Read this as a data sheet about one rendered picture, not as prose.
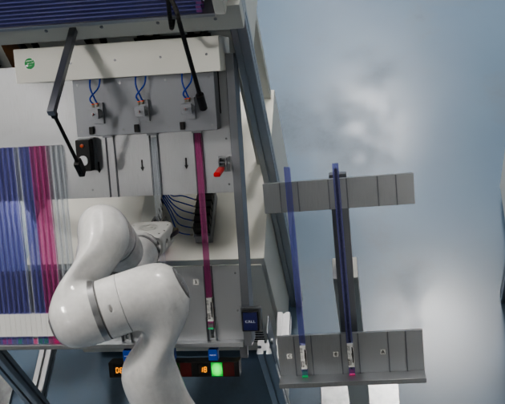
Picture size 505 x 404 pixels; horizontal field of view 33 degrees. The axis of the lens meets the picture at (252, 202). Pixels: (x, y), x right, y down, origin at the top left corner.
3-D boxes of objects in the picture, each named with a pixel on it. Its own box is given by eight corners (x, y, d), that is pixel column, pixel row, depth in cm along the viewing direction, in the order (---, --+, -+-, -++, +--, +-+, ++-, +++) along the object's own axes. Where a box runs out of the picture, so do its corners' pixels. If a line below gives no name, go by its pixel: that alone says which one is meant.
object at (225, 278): (245, 336, 214) (244, 341, 211) (-3, 340, 224) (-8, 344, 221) (240, 262, 211) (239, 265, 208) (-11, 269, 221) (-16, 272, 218)
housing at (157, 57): (231, 70, 207) (220, 70, 193) (39, 82, 215) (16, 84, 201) (228, 37, 206) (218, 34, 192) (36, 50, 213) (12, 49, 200)
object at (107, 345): (248, 337, 216) (243, 347, 209) (2, 341, 226) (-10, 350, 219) (247, 333, 216) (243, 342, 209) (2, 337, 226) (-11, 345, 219)
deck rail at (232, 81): (255, 337, 216) (252, 345, 210) (248, 337, 216) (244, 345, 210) (237, 53, 205) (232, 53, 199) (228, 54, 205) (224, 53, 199)
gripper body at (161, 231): (162, 233, 191) (173, 216, 202) (118, 235, 193) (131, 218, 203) (166, 264, 194) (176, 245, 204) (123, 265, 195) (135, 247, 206)
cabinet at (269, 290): (288, 359, 286) (264, 259, 237) (88, 361, 296) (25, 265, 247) (294, 203, 324) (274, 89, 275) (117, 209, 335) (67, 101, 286)
